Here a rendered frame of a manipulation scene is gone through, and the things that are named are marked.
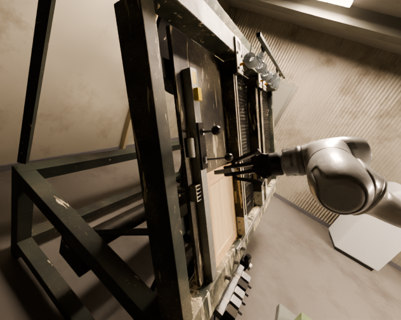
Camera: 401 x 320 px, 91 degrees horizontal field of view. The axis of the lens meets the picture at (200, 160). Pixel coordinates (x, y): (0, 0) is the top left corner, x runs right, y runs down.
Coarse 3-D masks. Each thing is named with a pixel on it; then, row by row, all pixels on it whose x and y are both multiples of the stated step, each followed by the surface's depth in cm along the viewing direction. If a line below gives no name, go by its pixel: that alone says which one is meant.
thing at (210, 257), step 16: (192, 80) 79; (192, 96) 79; (192, 112) 81; (192, 128) 82; (192, 160) 85; (208, 192) 89; (208, 208) 89; (208, 224) 88; (208, 240) 88; (208, 256) 89; (208, 272) 91
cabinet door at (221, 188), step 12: (216, 168) 106; (216, 180) 102; (228, 180) 117; (216, 192) 102; (228, 192) 117; (216, 204) 102; (228, 204) 116; (216, 216) 102; (228, 216) 116; (216, 228) 101; (228, 228) 116; (216, 240) 101; (228, 240) 114; (216, 252) 100; (216, 264) 100
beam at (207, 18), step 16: (160, 0) 60; (176, 0) 61; (192, 0) 69; (160, 16) 68; (176, 16) 69; (192, 16) 70; (208, 16) 80; (192, 32) 81; (208, 32) 82; (224, 32) 94; (208, 48) 98; (224, 48) 100
